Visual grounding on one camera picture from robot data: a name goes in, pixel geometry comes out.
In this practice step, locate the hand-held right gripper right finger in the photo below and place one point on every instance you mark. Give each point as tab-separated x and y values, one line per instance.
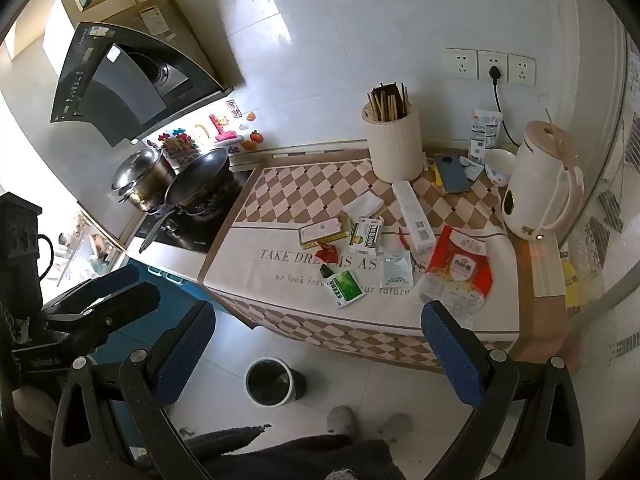
450	355

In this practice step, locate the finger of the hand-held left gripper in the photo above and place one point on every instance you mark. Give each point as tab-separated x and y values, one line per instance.
115	280
125	305

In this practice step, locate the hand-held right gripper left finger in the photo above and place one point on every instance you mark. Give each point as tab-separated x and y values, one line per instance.
185	350

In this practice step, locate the white round trash bin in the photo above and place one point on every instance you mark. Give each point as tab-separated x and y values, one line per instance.
272	385

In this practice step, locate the long white cardboard box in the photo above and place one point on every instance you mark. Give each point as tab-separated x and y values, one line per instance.
414	215

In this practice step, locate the green and white medicine box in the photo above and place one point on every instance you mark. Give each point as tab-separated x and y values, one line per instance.
366	235

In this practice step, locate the person's left forearm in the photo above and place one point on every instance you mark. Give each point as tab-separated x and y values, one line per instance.
35	410

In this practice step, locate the blue kitchen cabinet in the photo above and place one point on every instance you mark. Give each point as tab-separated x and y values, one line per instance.
175	292

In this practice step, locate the grey fuzzy slipper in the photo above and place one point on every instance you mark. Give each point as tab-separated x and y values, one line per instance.
341	420
395	426

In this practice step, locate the red and white snack bag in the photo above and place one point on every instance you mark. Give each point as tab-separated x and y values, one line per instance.
457	265

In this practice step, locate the white sachet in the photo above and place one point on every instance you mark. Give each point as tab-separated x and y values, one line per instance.
396	272

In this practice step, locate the black glass stove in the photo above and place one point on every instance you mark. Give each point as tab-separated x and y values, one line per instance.
200	230

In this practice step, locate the stainless steel pot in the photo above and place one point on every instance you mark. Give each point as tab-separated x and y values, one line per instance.
142	175

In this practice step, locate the green sachet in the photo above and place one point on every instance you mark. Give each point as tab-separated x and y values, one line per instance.
345	289

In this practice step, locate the checkered tablecloth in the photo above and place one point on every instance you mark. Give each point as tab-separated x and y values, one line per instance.
280	270

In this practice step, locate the black wok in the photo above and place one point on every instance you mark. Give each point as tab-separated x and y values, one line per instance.
197	175

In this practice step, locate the yellow bottle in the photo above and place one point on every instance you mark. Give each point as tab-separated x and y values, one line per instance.
571	280

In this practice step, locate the person's dark trouser legs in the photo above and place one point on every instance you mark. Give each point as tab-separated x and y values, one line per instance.
300	460

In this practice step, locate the small red wrapper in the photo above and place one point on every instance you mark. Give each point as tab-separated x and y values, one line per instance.
327	251

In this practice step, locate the yellow white flat box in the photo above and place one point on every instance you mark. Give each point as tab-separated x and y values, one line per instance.
320	232

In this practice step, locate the grey-blue phone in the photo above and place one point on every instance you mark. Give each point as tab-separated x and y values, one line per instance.
452	174

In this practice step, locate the white electric kettle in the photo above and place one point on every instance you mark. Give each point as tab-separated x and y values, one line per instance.
537	190

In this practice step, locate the black range hood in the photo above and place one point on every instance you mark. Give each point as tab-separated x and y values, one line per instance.
115	90

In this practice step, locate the white patterned bowl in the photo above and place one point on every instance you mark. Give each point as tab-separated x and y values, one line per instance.
500	170

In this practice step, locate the cream chopstick holder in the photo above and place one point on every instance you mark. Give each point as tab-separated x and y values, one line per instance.
393	150

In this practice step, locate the white printed packet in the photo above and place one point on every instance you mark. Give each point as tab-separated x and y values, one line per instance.
484	130

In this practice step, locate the beige hood chimney cover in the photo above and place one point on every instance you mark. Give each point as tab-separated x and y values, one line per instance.
195	40

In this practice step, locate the bundle of wooden chopsticks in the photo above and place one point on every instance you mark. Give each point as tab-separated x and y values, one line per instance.
387	102

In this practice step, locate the colourful wall stickers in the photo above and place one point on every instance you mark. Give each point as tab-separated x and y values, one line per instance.
220	127

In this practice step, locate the white wall outlet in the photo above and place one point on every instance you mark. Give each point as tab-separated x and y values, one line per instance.
484	60
521	70
461	64

